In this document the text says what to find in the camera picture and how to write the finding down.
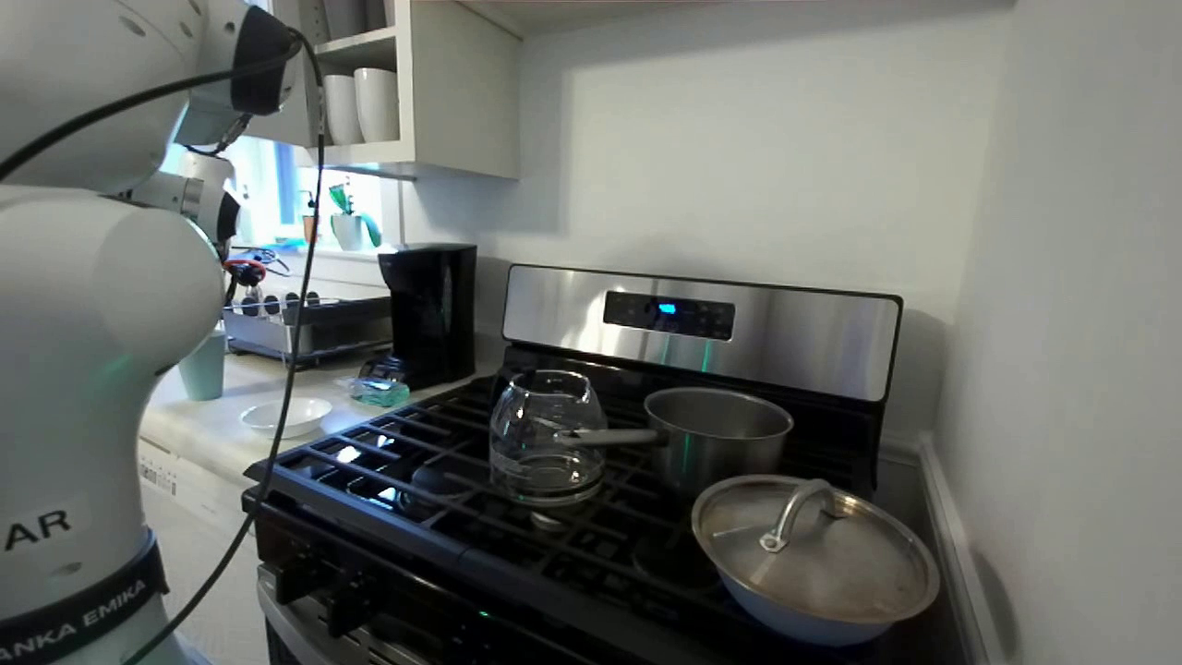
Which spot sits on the small soap bottle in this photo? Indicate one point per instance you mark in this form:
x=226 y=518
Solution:
x=309 y=225

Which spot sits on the white shallow bowl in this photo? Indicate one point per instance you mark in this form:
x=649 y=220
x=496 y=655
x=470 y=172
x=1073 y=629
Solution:
x=299 y=414

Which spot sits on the black and steel gas stove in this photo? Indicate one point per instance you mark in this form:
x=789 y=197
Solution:
x=741 y=335

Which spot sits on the clear glass carafe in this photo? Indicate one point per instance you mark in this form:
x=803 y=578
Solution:
x=543 y=436

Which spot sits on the white overhead cabinet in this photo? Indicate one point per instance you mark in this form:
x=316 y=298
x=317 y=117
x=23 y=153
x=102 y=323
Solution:
x=763 y=10

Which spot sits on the steel pan lid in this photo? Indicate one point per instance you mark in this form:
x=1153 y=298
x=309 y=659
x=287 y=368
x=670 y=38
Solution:
x=819 y=555

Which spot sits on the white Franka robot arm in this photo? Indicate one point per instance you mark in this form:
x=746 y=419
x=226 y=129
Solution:
x=86 y=309

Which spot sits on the steel dish rack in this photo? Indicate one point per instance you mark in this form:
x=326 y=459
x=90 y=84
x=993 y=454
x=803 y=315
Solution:
x=335 y=326

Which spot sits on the white framed window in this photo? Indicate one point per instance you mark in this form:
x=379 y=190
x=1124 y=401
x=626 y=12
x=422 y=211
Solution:
x=265 y=179

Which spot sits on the small clear glass jar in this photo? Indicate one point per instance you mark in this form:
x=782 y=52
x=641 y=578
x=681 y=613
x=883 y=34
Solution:
x=383 y=383

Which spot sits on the blue pan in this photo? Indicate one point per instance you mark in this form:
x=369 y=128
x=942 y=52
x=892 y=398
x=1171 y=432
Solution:
x=800 y=626

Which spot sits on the white ceramic mug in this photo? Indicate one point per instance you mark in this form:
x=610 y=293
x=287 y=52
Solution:
x=341 y=107
x=379 y=101

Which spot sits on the black coffee maker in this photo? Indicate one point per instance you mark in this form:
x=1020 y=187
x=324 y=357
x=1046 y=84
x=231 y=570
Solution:
x=428 y=315

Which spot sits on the white potted green plant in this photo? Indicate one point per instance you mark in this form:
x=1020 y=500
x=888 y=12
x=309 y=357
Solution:
x=348 y=230

